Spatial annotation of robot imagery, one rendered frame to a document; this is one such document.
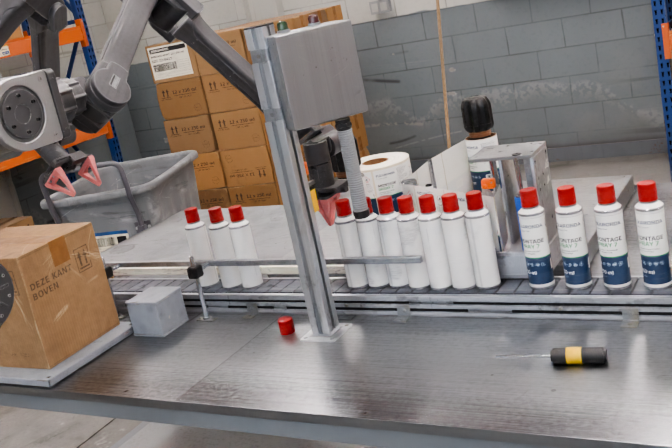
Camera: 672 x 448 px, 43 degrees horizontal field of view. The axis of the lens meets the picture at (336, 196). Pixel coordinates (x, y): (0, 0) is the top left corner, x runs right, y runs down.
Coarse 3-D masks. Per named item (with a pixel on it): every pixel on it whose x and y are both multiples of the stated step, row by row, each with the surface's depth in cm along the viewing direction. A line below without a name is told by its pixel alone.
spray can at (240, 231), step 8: (232, 208) 206; (240, 208) 207; (232, 216) 206; (240, 216) 207; (232, 224) 207; (240, 224) 206; (248, 224) 208; (232, 232) 207; (240, 232) 206; (248, 232) 207; (232, 240) 208; (240, 240) 207; (248, 240) 208; (240, 248) 207; (248, 248) 208; (240, 256) 208; (248, 256) 208; (256, 256) 210; (240, 272) 210; (248, 272) 209; (256, 272) 210; (248, 280) 209; (256, 280) 210; (248, 288) 210
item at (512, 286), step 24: (120, 288) 233; (144, 288) 228; (192, 288) 220; (216, 288) 216; (240, 288) 212; (264, 288) 209; (288, 288) 205; (336, 288) 198; (384, 288) 192; (408, 288) 189; (504, 288) 178; (528, 288) 175; (552, 288) 173; (600, 288) 168
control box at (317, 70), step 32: (288, 32) 169; (320, 32) 170; (352, 32) 173; (288, 64) 168; (320, 64) 171; (352, 64) 174; (288, 96) 169; (320, 96) 172; (352, 96) 175; (288, 128) 173
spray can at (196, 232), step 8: (192, 208) 215; (192, 216) 214; (192, 224) 215; (200, 224) 215; (192, 232) 214; (200, 232) 215; (192, 240) 215; (200, 240) 215; (208, 240) 217; (192, 248) 216; (200, 248) 215; (208, 248) 217; (200, 256) 216; (208, 256) 216; (208, 272) 217; (216, 272) 219; (200, 280) 218; (208, 280) 217; (216, 280) 219
